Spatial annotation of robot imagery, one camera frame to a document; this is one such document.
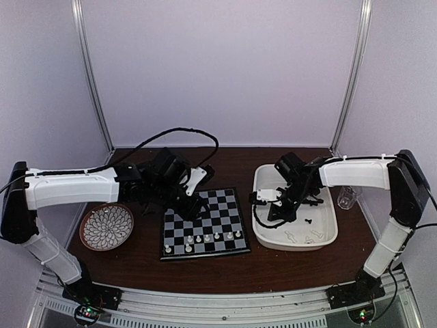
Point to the right circuit board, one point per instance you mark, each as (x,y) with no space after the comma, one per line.
(362,315)

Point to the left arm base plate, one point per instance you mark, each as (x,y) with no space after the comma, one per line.
(95,295)

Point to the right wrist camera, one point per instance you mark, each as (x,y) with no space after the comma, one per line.
(266,196)

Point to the black white chessboard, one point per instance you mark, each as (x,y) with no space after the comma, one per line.
(225,216)

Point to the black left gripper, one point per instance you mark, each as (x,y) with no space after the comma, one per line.
(190,213)

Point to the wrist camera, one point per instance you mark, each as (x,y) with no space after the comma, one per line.
(266,196)
(197,176)

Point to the circuit board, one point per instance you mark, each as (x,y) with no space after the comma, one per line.
(362,315)
(86,315)

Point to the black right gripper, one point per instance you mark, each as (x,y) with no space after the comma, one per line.
(280,214)

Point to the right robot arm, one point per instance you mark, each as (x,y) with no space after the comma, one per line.
(400,174)

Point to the white plastic tub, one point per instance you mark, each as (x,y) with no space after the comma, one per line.
(270,234)

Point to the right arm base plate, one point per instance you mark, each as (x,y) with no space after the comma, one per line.
(340,296)

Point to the aluminium front rail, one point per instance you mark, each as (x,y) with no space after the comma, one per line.
(298,308)

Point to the clear plastic cup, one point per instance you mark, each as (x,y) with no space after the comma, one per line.
(348,196)

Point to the cluster of white chess pieces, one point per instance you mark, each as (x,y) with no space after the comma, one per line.
(311,238)

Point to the left aluminium frame post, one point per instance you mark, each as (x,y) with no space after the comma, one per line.
(77,12)

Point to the right aluminium frame post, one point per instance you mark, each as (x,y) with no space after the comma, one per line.
(357,59)

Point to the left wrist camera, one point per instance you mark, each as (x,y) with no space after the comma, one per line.
(197,176)

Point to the left circuit board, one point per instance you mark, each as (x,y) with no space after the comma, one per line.
(86,315)

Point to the aluminium frame post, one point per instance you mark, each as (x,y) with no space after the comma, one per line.
(357,59)
(77,12)

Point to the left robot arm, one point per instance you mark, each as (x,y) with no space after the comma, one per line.
(167,180)

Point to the patterned ceramic plate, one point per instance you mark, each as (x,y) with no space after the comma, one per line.
(106,227)

